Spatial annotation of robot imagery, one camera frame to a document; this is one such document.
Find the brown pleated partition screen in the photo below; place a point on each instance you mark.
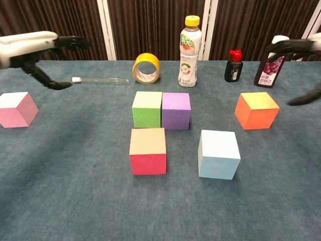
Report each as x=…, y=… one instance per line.
x=50, y=17
x=150, y=25
x=250, y=25

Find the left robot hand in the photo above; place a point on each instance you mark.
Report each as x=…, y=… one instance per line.
x=22, y=47

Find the orange foam cube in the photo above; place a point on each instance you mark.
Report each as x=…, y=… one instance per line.
x=258, y=118

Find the light blue foam cube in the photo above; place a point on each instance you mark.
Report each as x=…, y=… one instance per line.
x=218, y=160

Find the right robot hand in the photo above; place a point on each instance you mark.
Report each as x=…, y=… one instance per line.
x=288, y=47

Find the dark bottle white cap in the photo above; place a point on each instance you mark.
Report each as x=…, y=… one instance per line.
x=267, y=75

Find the black ink bottle red cap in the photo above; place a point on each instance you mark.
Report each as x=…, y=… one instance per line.
x=233, y=71

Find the drink bottle yellow cap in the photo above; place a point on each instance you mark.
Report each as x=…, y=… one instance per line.
x=190, y=50

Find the yellow tape roll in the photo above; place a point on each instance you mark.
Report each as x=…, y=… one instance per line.
x=145, y=58

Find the red foam cube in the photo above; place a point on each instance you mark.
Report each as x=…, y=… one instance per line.
x=148, y=160

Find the glass test tube white cap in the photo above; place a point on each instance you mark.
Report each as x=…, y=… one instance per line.
x=76, y=79

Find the blue-grey table cloth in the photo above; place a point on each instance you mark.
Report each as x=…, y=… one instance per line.
x=75, y=200

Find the purple foam cube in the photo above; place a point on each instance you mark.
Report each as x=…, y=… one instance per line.
x=175, y=115

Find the green foam cube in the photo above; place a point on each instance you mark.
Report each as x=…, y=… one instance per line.
x=146, y=115

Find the pink foam cube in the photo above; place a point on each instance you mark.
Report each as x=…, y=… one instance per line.
x=15, y=115

